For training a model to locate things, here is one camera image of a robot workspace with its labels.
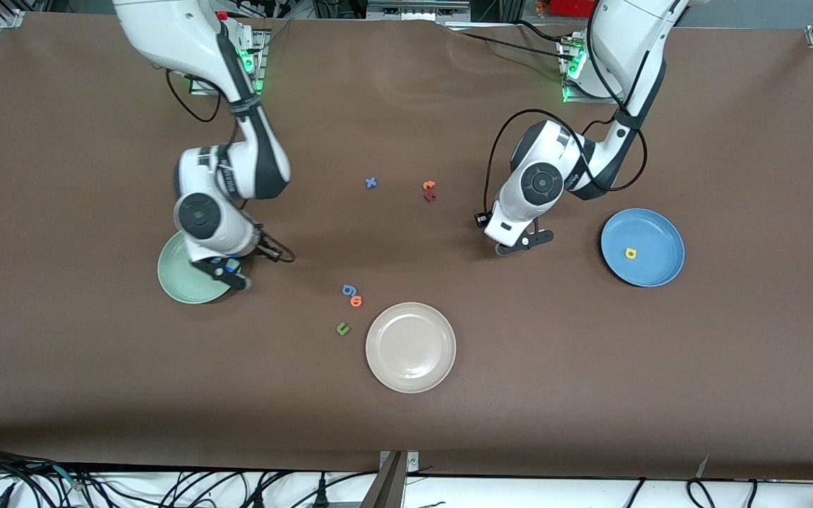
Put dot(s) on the green letter u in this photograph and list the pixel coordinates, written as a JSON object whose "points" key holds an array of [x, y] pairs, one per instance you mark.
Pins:
{"points": [[341, 331]]}

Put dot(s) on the brown table cover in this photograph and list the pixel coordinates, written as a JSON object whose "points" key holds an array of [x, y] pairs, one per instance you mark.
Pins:
{"points": [[590, 395]]}

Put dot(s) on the red box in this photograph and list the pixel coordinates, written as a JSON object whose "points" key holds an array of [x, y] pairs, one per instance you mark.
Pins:
{"points": [[569, 7]]}

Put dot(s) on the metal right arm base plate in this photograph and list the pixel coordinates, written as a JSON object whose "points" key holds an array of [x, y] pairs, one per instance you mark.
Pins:
{"points": [[262, 63]]}

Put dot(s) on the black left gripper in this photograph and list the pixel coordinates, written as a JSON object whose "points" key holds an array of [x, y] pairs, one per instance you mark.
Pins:
{"points": [[480, 223]]}

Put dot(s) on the blue letter g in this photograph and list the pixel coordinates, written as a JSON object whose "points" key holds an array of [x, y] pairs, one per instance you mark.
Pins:
{"points": [[348, 288]]}

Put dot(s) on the small white paper tag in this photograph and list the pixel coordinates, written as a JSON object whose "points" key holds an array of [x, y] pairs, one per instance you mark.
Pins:
{"points": [[703, 466]]}

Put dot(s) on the light green plate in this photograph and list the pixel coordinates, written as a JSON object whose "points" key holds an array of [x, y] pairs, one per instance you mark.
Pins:
{"points": [[177, 279]]}

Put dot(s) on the black power plug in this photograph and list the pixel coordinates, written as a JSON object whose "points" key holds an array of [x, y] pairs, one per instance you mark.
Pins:
{"points": [[321, 494]]}

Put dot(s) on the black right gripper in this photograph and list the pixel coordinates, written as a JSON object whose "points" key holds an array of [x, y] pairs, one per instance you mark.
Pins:
{"points": [[252, 246]]}

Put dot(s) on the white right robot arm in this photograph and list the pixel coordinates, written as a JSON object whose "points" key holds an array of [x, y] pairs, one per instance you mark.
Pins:
{"points": [[198, 215]]}

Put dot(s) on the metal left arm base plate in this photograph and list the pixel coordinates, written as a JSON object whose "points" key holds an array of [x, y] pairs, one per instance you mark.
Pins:
{"points": [[572, 99]]}

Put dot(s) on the blue plate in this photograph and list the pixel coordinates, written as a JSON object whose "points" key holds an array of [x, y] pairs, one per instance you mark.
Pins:
{"points": [[653, 261]]}

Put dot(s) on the grey metal clamp bracket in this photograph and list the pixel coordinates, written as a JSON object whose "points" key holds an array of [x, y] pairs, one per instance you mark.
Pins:
{"points": [[412, 462]]}

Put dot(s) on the beige plate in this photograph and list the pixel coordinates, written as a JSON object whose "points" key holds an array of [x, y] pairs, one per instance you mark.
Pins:
{"points": [[411, 347]]}

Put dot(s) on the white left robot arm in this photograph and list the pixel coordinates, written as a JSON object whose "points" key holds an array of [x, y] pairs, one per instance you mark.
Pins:
{"points": [[540, 183]]}

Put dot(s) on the grey power strip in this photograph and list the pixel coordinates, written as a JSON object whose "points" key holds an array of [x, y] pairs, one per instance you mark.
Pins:
{"points": [[413, 10]]}

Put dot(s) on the dark metal beam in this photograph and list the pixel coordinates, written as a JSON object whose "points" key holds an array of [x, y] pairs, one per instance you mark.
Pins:
{"points": [[385, 490]]}

